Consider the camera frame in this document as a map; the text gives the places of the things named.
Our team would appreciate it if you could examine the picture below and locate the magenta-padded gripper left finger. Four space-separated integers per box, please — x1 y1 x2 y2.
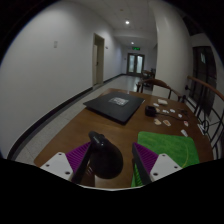
39 141 93 185

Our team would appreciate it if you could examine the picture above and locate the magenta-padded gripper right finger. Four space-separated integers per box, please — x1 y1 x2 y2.
131 142 183 186

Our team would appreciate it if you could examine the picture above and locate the green mouse pad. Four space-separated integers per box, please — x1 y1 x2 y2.
130 130 201 188

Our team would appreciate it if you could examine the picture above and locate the black railing with wooden handrail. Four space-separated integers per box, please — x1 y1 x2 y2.
181 75 224 161

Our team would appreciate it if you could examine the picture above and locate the black closed laptop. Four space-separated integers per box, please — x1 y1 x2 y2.
83 91 146 125

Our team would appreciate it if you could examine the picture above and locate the wooden armchair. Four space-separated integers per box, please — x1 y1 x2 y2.
135 78 183 103

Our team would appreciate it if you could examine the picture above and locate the wooden chair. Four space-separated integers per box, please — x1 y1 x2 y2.
142 68 157 81

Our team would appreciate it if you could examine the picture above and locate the dark window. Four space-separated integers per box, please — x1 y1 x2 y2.
192 45 218 117

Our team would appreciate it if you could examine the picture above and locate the glass double door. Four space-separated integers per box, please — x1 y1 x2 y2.
126 52 145 76

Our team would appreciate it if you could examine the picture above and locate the side door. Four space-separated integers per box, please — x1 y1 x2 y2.
92 32 106 88

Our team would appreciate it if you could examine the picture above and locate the black cable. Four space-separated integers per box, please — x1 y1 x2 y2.
154 108 190 122

